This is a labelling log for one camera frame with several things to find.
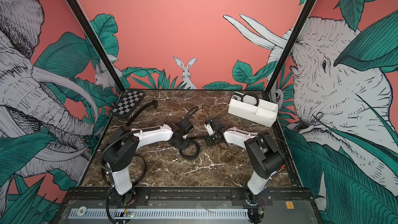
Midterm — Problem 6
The long black belt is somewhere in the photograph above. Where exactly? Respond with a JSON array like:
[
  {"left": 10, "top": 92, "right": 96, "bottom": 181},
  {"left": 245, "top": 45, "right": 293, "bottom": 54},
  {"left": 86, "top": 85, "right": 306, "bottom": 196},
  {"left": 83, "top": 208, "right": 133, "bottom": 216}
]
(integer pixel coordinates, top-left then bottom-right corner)
[{"left": 101, "top": 100, "right": 158, "bottom": 186}]

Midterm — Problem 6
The black belt with metal buckle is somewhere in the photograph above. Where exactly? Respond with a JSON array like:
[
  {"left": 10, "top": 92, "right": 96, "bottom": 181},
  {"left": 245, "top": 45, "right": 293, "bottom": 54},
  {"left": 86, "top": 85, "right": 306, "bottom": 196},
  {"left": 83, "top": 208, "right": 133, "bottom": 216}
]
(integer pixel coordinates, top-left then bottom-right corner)
[{"left": 232, "top": 92, "right": 260, "bottom": 106}]

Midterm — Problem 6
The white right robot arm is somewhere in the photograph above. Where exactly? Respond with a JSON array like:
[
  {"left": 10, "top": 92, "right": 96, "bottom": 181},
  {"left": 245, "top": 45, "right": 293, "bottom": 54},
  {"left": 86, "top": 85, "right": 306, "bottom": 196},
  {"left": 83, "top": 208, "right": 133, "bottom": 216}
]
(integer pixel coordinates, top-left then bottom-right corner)
[{"left": 204, "top": 117, "right": 286, "bottom": 204}]

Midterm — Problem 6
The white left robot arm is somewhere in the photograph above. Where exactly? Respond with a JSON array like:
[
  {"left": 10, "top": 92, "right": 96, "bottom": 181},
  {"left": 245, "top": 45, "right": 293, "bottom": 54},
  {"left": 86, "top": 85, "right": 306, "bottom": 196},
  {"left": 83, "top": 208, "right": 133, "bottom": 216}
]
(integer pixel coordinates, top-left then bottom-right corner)
[{"left": 99, "top": 119, "right": 194, "bottom": 196}]

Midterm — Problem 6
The white divided storage box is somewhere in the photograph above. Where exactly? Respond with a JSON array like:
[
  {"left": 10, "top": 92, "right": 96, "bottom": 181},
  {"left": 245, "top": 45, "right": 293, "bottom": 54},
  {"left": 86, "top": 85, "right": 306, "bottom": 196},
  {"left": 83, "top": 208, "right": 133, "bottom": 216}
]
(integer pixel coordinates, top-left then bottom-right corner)
[{"left": 228, "top": 98, "right": 278, "bottom": 127}]

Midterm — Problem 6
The black white checkerboard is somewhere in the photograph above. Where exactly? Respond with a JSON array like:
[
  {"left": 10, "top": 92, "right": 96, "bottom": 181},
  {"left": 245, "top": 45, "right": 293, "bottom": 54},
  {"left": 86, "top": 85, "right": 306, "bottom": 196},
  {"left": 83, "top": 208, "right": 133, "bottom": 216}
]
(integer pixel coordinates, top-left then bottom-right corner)
[{"left": 111, "top": 89, "right": 145, "bottom": 119}]

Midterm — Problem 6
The orange warning sticker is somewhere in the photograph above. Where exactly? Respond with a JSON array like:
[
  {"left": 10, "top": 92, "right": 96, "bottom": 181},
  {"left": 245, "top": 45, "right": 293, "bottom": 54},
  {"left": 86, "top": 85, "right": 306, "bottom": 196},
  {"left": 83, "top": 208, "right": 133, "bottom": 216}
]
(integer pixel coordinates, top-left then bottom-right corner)
[{"left": 285, "top": 201, "right": 294, "bottom": 209}]

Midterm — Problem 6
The black frame post left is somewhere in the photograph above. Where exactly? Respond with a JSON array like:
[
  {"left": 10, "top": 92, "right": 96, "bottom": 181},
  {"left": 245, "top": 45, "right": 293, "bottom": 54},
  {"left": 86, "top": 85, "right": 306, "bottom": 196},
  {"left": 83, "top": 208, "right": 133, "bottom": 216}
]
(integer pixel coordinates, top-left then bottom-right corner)
[{"left": 66, "top": 0, "right": 125, "bottom": 93}]

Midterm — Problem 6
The black frame post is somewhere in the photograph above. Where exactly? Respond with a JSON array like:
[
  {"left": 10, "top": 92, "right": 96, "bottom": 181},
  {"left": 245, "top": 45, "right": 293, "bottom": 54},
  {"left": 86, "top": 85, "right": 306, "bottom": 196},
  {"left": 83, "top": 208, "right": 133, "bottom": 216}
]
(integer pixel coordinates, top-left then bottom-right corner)
[
  {"left": 262, "top": 0, "right": 316, "bottom": 97},
  {"left": 66, "top": 0, "right": 125, "bottom": 93}
]

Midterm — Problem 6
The black frame post right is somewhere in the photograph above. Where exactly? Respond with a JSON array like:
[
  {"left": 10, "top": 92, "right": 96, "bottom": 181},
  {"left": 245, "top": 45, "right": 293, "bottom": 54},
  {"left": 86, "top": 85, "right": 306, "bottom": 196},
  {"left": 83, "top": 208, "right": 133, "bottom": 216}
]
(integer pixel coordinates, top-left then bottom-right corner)
[{"left": 262, "top": 0, "right": 316, "bottom": 97}]

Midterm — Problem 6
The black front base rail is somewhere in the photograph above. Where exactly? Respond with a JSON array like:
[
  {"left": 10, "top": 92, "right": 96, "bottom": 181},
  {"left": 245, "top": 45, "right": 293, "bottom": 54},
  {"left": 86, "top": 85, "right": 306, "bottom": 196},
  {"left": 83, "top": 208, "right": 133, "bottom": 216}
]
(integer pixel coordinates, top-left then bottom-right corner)
[{"left": 62, "top": 186, "right": 315, "bottom": 207}]

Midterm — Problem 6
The white slotted cable duct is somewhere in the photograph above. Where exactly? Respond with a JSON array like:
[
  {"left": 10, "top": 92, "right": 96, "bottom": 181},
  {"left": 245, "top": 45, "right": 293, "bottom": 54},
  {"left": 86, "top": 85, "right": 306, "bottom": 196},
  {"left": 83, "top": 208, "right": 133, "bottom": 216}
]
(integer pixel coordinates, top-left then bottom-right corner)
[{"left": 68, "top": 208, "right": 249, "bottom": 220}]

